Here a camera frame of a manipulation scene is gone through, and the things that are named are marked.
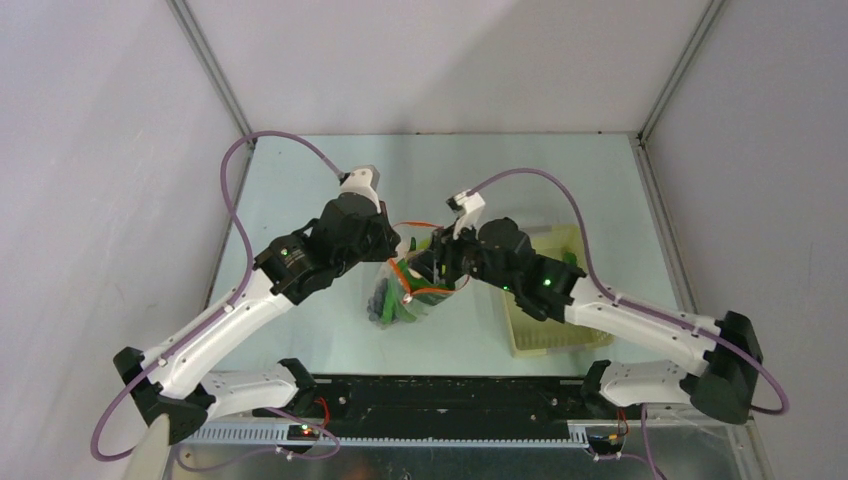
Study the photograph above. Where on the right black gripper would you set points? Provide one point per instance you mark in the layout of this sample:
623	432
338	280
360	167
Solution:
448	250

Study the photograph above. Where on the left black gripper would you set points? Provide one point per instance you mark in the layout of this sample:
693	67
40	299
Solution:
385	247

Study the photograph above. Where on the green bok choy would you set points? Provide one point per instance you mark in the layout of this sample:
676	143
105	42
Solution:
390	302

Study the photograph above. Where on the clear zip top bag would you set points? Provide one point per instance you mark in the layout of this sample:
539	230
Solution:
417	229

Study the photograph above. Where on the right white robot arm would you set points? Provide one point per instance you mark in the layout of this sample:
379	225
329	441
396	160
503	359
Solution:
707	363

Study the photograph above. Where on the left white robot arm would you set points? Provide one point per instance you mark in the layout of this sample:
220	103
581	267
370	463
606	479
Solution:
179	378

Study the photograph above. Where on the cream perforated plastic basket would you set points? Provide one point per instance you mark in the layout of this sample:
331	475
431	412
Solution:
531	338

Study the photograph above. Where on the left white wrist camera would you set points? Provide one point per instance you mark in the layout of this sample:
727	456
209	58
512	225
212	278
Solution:
363	181

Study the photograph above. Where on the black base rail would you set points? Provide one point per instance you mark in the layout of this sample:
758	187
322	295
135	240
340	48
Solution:
446	408

